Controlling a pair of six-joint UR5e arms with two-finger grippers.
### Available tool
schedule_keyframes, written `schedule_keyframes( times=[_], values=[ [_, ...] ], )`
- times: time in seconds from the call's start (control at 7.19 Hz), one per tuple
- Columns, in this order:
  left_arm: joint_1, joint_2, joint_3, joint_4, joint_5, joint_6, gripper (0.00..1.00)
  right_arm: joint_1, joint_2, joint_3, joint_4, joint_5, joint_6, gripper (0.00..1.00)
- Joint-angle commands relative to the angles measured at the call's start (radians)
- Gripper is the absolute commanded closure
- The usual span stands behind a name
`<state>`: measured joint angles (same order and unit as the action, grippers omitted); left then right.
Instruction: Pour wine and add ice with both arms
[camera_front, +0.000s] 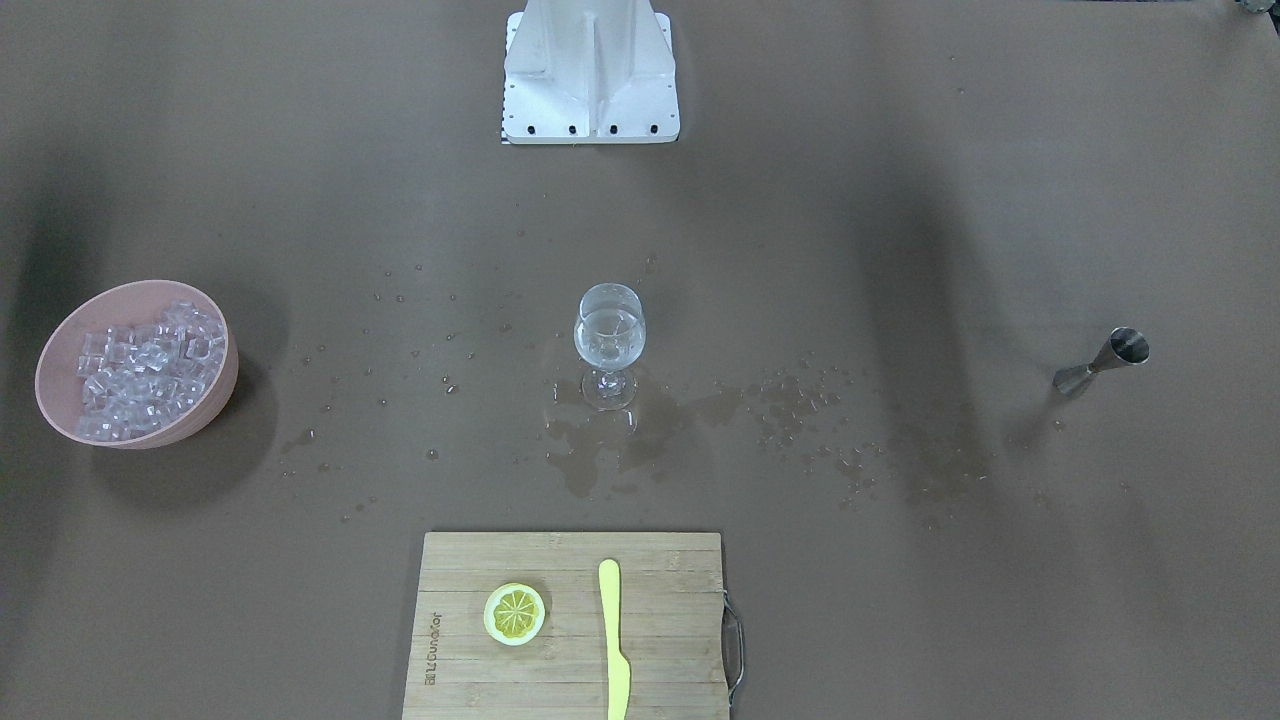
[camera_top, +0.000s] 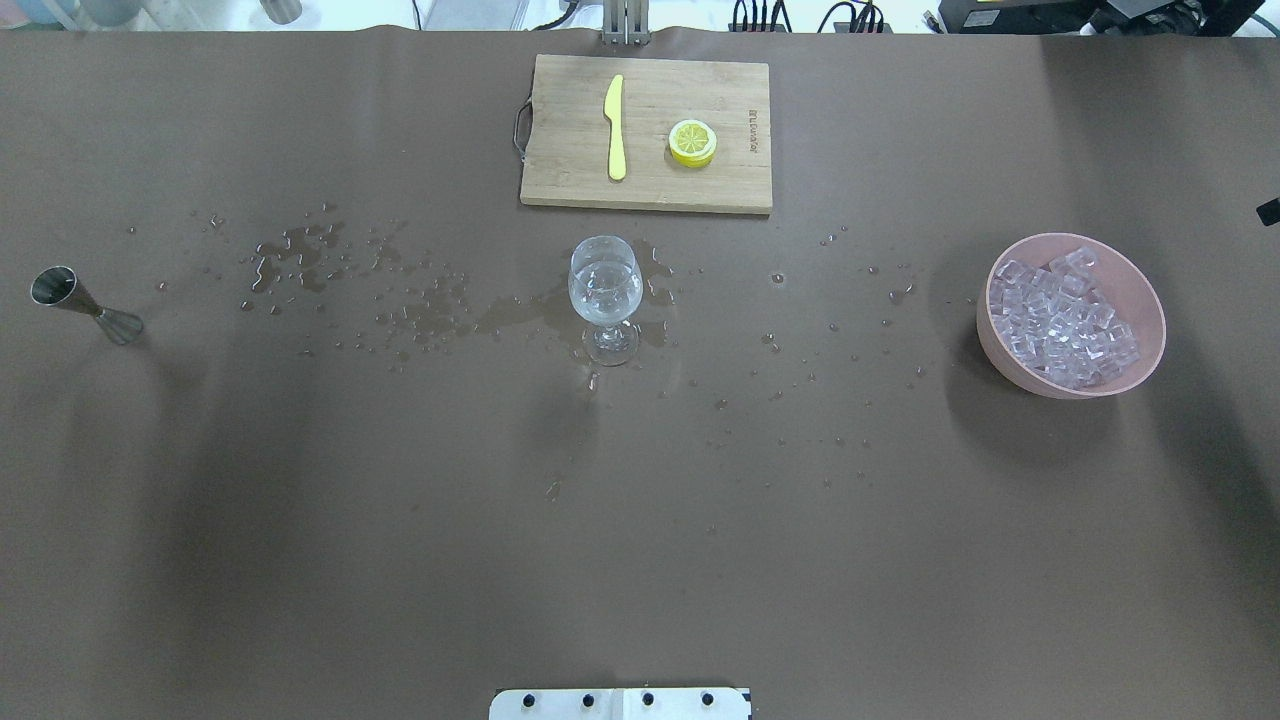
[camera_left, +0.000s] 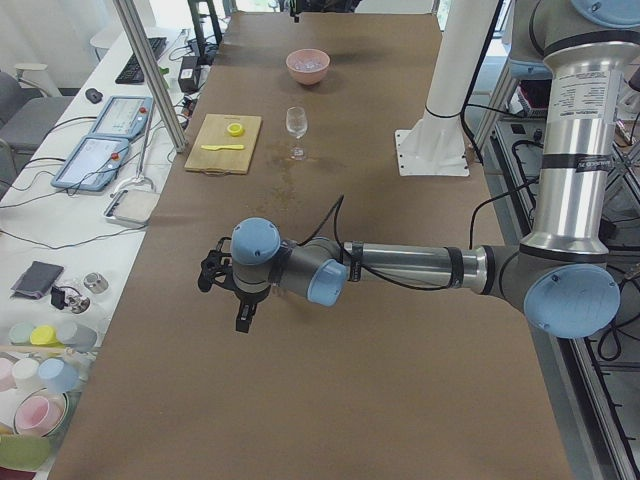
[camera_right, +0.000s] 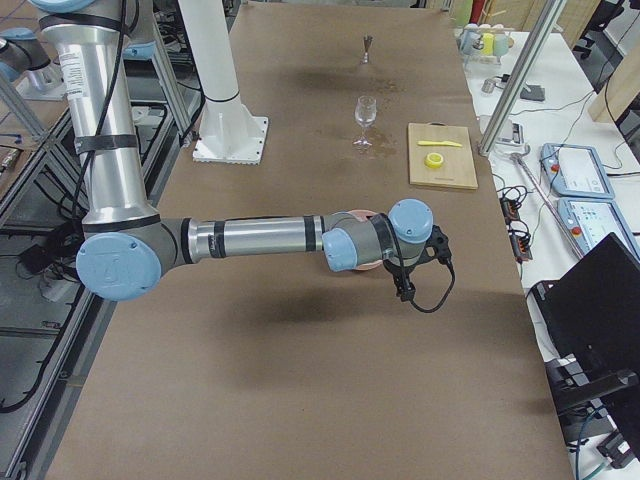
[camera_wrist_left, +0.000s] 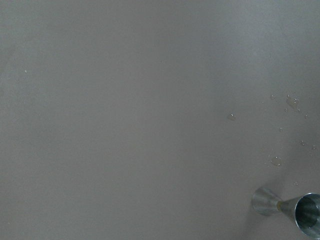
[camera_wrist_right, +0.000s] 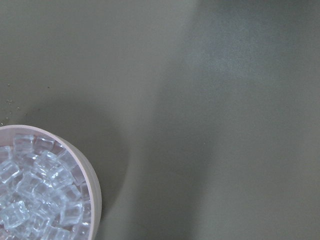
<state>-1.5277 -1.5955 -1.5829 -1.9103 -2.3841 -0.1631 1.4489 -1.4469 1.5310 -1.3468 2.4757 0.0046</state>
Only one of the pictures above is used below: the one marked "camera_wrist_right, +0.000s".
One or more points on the pink bowl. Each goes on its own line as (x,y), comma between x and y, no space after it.
(7,134)

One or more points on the clear ice cubes pile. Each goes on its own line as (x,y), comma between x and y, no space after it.
(43,192)

